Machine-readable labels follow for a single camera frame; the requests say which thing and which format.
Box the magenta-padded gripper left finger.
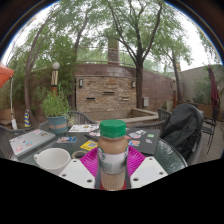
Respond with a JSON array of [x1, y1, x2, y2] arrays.
[[58, 146, 101, 190]]

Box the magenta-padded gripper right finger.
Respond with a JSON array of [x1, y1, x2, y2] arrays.
[[125, 145, 169, 190]]

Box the green-capped brown drink bottle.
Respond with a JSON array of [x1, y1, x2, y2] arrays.
[[97, 119, 129, 192]]

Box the small yellow card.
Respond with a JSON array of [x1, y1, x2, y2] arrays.
[[80, 139, 99, 152]]

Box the black laptop with stickers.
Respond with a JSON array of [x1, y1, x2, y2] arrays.
[[84, 127, 161, 156]]

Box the small blue colourful card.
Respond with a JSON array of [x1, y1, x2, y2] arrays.
[[56, 135, 78, 144]]

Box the white printed sticker sheet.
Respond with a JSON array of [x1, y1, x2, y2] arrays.
[[68, 123, 100, 133]]

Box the white ceramic mug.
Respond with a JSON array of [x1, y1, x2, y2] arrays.
[[33, 147, 72, 176]]

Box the grey chair carrying jacket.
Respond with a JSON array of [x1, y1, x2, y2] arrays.
[[133, 108, 205, 166]]

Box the black jacket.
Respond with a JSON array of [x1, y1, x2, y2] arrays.
[[160, 103, 204, 161]]

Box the silver laptop with stickers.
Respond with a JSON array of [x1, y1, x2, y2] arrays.
[[8, 128, 57, 158]]

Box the green plant in blue pot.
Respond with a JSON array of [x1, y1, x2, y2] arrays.
[[40, 89, 72, 135]]

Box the yellow and blue striped cone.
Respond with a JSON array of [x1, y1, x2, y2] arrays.
[[23, 109, 32, 128]]

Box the large dark forked tree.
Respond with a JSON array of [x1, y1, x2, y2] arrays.
[[99, 0, 168, 110]]

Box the black metal patio chair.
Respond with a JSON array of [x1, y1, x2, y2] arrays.
[[201, 108, 221, 154]]

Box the thin dark tree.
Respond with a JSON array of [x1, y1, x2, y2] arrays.
[[156, 29, 194, 104]]

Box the wooden bench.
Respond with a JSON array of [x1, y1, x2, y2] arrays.
[[0, 108, 16, 127]]

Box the leaning tree with pale trunk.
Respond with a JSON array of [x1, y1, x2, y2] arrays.
[[6, 13, 68, 128]]

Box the closed maroon patio umbrella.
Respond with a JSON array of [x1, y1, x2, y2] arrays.
[[208, 65, 221, 113]]

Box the orange patio umbrella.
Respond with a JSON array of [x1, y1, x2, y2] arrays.
[[0, 64, 18, 131]]

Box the slim wooden lamp post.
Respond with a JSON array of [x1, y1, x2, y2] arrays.
[[171, 77, 178, 109]]

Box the wooden lamp post with globe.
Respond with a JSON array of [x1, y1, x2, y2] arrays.
[[50, 61, 61, 98]]

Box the slender tree behind wall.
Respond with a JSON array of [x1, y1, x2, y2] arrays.
[[49, 0, 108, 111]]

